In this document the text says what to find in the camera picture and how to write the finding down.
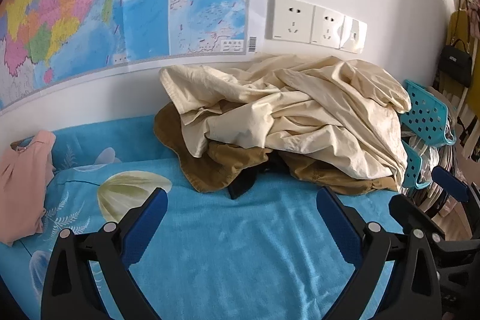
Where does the pink garment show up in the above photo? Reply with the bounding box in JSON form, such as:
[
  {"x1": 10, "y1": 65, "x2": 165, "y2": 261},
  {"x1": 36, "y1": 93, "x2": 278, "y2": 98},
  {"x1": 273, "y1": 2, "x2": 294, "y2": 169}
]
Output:
[{"x1": 0, "y1": 130, "x2": 56, "y2": 246}]

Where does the blue floral bed sheet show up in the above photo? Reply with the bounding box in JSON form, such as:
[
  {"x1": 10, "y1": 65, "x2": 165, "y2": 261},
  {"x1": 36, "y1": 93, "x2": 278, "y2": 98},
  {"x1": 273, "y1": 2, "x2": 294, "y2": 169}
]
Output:
[{"x1": 0, "y1": 114, "x2": 406, "y2": 320}]

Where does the black object under clothes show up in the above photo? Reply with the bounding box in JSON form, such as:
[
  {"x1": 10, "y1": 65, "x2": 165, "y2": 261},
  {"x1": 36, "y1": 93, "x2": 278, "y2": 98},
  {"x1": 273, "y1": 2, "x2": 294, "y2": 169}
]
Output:
[{"x1": 227, "y1": 164, "x2": 263, "y2": 200}]

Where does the brown jacket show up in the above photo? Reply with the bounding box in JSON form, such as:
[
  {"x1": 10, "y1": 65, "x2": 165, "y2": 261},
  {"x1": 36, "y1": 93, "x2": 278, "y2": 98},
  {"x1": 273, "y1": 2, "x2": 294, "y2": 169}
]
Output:
[{"x1": 154, "y1": 102, "x2": 395, "y2": 196}]

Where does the cream beige garment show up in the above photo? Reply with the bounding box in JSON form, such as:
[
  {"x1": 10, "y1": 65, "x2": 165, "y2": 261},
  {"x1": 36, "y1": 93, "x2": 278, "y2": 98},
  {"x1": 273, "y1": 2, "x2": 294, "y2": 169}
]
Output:
[{"x1": 160, "y1": 55, "x2": 412, "y2": 189}]

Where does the white middle wall socket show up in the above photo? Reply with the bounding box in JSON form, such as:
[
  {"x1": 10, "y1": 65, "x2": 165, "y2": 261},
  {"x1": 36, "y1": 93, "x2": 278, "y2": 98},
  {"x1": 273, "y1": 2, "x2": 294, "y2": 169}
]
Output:
[{"x1": 311, "y1": 6, "x2": 345, "y2": 49}]

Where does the white wall switch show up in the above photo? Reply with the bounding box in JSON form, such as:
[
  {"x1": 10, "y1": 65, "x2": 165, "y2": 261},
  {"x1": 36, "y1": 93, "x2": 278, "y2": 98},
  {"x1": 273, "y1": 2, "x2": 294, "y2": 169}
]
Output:
[{"x1": 339, "y1": 16, "x2": 368, "y2": 54}]

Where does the black handbag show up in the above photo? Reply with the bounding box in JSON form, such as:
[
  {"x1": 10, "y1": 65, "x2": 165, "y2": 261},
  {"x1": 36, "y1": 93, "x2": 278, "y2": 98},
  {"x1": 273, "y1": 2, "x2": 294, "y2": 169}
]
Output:
[{"x1": 438, "y1": 39, "x2": 473, "y2": 88}]

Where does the colourful wall map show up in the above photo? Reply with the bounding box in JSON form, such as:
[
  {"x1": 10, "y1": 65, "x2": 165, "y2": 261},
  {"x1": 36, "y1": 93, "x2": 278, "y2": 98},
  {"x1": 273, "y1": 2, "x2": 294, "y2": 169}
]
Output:
[{"x1": 1, "y1": 0, "x2": 266, "y2": 110}]

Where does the teal plastic basket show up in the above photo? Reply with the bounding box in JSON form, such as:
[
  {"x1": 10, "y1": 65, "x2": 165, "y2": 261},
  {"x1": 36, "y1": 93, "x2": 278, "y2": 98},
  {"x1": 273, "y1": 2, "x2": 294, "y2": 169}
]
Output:
[{"x1": 400, "y1": 79, "x2": 456, "y2": 189}]

